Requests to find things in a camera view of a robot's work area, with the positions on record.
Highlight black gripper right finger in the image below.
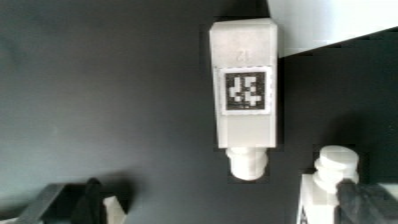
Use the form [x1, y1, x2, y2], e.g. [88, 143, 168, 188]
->
[335, 179, 398, 224]

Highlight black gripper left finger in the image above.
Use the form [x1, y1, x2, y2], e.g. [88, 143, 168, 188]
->
[15, 178, 106, 224]

